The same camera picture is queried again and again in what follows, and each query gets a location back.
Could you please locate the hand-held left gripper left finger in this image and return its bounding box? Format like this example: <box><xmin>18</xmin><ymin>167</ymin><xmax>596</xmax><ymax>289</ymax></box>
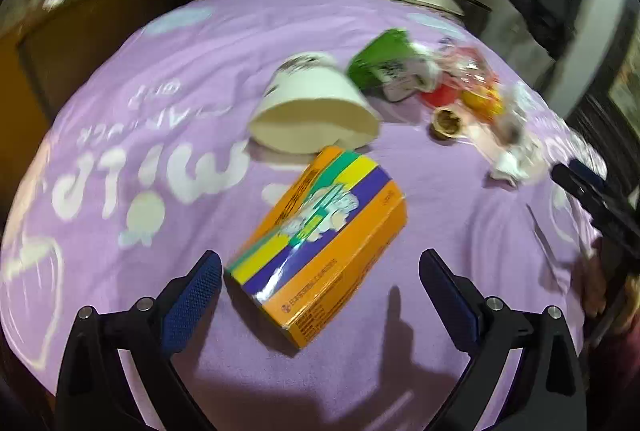
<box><xmin>55</xmin><ymin>250</ymin><xmax>223</xmax><ymax>431</ymax></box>

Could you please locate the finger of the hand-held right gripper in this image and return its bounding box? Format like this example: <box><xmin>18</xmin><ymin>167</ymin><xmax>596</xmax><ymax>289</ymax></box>
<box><xmin>550</xmin><ymin>160</ymin><xmax>640</xmax><ymax>257</ymax></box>

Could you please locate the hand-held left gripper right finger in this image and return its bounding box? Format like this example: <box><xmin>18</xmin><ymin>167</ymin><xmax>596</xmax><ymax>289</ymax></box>
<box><xmin>418</xmin><ymin>248</ymin><xmax>587</xmax><ymax>431</ymax></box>

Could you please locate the orange striped cardboard box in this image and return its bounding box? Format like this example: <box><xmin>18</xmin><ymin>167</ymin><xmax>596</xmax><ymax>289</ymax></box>
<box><xmin>223</xmin><ymin>146</ymin><xmax>408</xmax><ymax>352</ymax></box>

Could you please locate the walnut shell half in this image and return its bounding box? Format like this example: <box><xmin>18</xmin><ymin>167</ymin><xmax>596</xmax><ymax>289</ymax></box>
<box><xmin>429</xmin><ymin>107</ymin><xmax>468</xmax><ymax>141</ymax></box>

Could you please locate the crumpled white tissue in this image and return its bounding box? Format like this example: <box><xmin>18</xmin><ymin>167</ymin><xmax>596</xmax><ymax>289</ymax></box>
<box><xmin>487</xmin><ymin>146</ymin><xmax>548</xmax><ymax>187</ymax></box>

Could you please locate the clear plastic wrapper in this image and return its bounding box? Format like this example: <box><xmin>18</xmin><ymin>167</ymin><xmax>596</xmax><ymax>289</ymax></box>
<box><xmin>467</xmin><ymin>81</ymin><xmax>546</xmax><ymax>162</ymax></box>

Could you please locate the yellow candy wrapper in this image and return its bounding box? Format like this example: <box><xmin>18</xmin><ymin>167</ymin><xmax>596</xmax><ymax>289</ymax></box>
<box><xmin>460</xmin><ymin>86</ymin><xmax>503</xmax><ymax>119</ymax></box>

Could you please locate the purple printed blanket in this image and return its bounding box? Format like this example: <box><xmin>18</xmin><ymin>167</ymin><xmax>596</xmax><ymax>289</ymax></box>
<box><xmin>0</xmin><ymin>0</ymin><xmax>608</xmax><ymax>431</ymax></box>

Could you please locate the red jelly cup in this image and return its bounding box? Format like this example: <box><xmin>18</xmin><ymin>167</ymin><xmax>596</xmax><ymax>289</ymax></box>
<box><xmin>420</xmin><ymin>81</ymin><xmax>463</xmax><ymax>109</ymax></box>

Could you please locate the clear wrapper with red print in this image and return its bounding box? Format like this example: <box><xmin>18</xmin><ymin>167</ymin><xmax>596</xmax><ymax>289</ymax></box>
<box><xmin>430</xmin><ymin>38</ymin><xmax>501</xmax><ymax>92</ymax></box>

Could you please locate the white paper cup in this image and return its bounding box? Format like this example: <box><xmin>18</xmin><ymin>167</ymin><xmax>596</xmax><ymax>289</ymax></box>
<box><xmin>248</xmin><ymin>52</ymin><xmax>381</xmax><ymax>155</ymax></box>

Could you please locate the green and white carton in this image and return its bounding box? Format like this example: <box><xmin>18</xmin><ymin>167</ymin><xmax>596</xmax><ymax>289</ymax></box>
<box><xmin>347</xmin><ymin>28</ymin><xmax>438</xmax><ymax>102</ymax></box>

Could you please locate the wooden cabinet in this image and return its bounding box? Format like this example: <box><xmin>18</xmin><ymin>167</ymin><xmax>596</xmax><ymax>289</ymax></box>
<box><xmin>0</xmin><ymin>0</ymin><xmax>211</xmax><ymax>122</ymax></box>

